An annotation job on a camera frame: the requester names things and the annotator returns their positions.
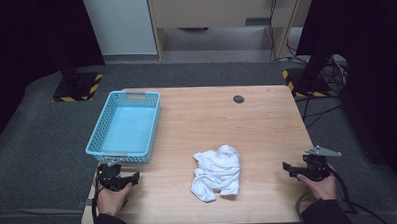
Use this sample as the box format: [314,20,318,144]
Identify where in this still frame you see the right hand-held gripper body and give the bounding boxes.
[302,144,343,182]

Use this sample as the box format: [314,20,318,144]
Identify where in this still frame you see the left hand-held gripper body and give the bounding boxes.
[96,154,134,194]

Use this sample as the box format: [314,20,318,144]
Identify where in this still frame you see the white t-shirt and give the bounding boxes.
[189,144,243,204]

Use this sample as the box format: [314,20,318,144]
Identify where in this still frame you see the person's right hand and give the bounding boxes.
[295,164,338,202]

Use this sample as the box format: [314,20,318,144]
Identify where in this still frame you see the person's left hand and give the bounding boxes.
[95,182,136,218]

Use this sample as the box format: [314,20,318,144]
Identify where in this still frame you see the grey tape strip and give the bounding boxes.
[76,198,95,209]

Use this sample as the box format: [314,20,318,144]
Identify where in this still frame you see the light blue plastic basket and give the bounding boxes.
[83,88,163,166]

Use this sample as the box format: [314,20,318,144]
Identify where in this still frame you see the black stand with striped base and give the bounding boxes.
[280,50,334,99]
[50,54,105,103]

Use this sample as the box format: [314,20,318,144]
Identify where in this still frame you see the black curtain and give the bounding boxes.
[294,0,397,197]
[0,0,109,152]

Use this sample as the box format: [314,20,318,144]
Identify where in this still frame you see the white panel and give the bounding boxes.
[81,0,158,58]

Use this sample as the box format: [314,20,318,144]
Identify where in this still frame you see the light wooden desk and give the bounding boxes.
[147,0,314,64]

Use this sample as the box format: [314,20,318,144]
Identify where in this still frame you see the thin black cable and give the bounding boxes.
[294,190,314,221]

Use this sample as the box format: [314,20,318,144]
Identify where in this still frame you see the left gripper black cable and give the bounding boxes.
[90,176,106,224]

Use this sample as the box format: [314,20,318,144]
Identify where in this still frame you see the right gripper thick black cable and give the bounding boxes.
[327,164,392,224]

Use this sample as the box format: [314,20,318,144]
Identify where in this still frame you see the bundle of floor cables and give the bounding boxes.
[292,51,352,130]

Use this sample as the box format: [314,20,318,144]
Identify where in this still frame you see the black power strip cable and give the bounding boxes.
[267,0,299,63]

